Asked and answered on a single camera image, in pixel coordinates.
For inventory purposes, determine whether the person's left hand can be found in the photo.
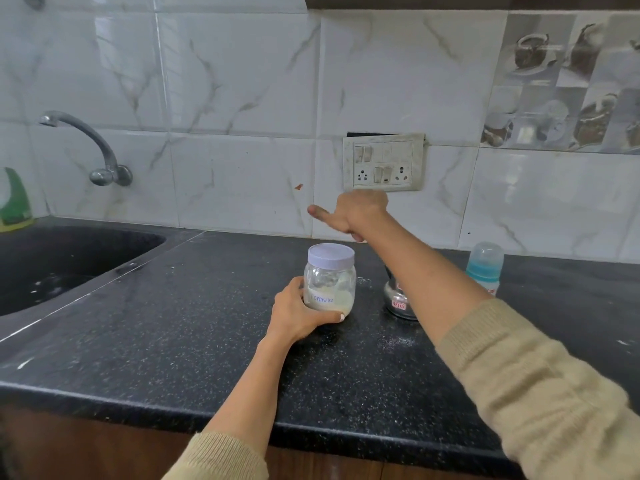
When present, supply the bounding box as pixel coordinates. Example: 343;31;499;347
267;276;347;349

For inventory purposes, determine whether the person's right hand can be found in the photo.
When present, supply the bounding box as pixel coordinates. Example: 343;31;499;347
306;189;392;243

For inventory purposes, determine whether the glass jar with white powder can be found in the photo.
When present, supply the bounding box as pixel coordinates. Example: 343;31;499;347
303;262;357;317

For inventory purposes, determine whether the lavender plastic jar lid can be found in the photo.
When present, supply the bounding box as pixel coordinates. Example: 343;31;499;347
307;243;356;271

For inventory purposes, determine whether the small steel kettle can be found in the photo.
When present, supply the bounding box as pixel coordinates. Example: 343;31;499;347
383;267;419;321

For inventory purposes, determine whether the clear bottle dome cap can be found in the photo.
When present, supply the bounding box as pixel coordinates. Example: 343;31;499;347
468;241;505;271

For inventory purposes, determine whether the blue collar with nipple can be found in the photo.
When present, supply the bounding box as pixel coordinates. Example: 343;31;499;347
465;264;503;285

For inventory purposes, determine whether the person's right forearm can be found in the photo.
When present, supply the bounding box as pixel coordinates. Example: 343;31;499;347
357;209;640;480

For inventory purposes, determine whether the person's left forearm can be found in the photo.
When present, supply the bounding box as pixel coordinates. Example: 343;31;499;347
162;334;301;480

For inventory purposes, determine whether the dish soap bottle green label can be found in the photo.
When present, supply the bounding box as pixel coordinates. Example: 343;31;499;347
0;167;36;233

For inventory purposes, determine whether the brown wooden cabinet door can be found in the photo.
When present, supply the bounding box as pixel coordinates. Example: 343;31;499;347
379;459;506;480
0;404;381;480

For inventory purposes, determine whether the dark overhead cabinet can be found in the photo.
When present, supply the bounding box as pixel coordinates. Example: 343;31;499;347
303;0;640;11

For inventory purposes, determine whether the black kitchen sink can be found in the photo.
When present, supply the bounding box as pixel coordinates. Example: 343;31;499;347
0;227;167;318

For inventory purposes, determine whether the white switch socket board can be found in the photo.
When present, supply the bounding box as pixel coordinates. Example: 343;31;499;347
342;133;427;193

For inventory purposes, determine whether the curved steel wall tap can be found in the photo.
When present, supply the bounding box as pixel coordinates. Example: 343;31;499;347
39;111;133;187

